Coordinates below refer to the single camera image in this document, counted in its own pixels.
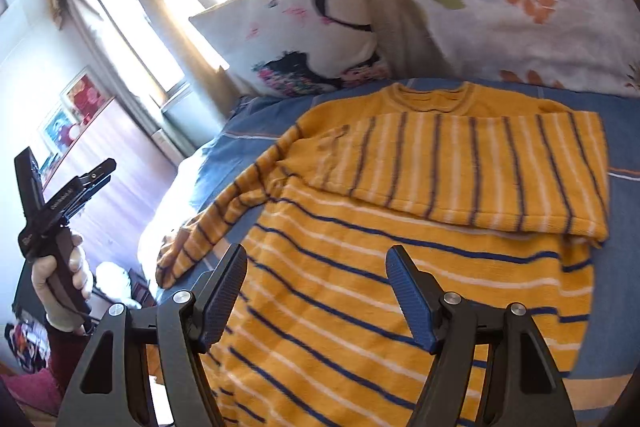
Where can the pink cloth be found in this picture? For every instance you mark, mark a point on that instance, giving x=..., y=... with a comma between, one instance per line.
x=37, y=389

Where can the white leaf print pillow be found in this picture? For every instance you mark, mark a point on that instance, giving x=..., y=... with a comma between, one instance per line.
x=500, y=32

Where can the yellow striped sweater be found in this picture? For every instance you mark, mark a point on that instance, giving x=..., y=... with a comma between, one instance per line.
x=380, y=232

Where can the colourful patterned cloth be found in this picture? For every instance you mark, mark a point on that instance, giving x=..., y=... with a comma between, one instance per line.
x=27, y=347

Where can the blue framed wall picture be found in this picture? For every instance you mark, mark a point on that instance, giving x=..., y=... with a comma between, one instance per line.
x=57, y=132

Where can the window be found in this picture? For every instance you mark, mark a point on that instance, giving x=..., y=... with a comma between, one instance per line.
x=125, y=2

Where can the person's left forearm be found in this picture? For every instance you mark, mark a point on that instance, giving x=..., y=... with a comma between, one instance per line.
x=67, y=359

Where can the square cushion with silhouette print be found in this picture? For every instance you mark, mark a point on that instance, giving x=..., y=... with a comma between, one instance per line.
x=295, y=27

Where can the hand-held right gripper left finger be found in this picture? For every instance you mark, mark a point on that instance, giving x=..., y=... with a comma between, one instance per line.
x=224, y=293

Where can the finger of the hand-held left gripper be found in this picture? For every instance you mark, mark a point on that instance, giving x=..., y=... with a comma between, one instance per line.
x=82, y=198
x=97, y=169

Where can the blue plaid bedsheet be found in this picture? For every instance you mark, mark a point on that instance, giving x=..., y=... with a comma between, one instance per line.
x=250, y=132

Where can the white fluffy item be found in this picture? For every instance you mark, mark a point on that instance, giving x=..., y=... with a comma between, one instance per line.
x=114, y=281

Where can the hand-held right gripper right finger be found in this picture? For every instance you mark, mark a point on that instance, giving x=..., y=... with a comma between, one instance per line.
x=411, y=293

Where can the person's left hand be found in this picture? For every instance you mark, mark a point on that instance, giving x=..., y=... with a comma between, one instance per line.
x=40, y=274

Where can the red framed wall picture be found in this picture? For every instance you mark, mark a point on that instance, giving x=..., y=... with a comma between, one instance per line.
x=86, y=94

